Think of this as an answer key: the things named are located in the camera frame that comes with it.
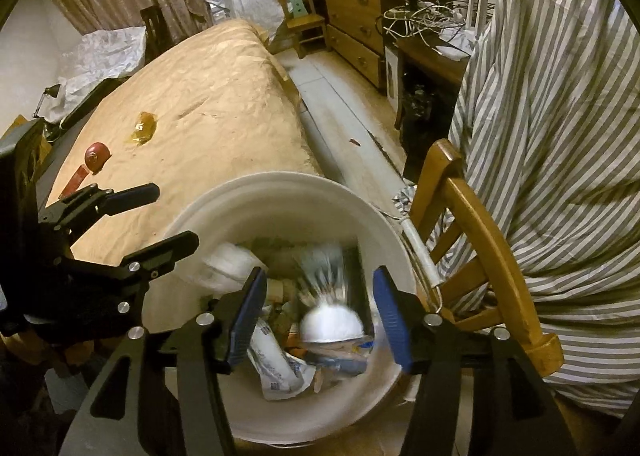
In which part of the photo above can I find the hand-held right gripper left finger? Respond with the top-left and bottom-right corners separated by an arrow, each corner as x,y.
60,266 -> 268,456

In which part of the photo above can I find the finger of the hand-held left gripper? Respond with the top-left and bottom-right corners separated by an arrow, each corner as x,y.
37,182 -> 161,237
65,230 -> 201,317

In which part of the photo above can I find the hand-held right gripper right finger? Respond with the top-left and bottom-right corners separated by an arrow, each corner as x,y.
372,265 -> 581,456

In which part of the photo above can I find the black plastic tray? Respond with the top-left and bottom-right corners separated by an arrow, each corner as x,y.
295,246 -> 376,337

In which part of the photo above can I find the blue white wrapper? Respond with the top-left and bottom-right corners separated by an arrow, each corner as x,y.
305,341 -> 383,379

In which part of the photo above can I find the white rounded plastic piece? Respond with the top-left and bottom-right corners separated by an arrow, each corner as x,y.
299,303 -> 364,343

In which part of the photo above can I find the white plastic bucket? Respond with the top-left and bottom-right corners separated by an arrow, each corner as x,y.
142,171 -> 431,444

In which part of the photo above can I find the long red box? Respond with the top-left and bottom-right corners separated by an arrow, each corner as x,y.
59,163 -> 91,199

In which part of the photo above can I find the red round lid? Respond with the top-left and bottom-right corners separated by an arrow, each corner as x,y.
84,142 -> 113,172

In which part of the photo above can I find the yellow plastic packet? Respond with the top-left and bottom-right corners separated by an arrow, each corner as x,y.
125,111 -> 160,146

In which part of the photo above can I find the orange fleece blanket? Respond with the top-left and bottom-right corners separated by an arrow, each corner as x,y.
42,19 -> 328,267

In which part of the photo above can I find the black desk lamp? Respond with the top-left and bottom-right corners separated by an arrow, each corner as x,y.
32,85 -> 63,119

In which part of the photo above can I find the wooden headboard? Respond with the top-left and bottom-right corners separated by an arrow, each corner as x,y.
0,114 -> 31,139

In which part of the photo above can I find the dark wooden chair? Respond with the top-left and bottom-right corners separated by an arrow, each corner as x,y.
140,5 -> 173,64

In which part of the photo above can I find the grey white striped cloth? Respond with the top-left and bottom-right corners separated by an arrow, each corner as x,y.
390,0 -> 640,419

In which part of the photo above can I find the dark wooden side table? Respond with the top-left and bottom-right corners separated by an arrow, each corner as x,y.
392,31 -> 473,167

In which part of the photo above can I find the small wooden stool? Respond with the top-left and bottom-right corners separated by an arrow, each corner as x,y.
275,0 -> 328,60

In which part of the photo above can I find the wooden dresser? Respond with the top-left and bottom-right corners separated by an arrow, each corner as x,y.
317,0 -> 401,90

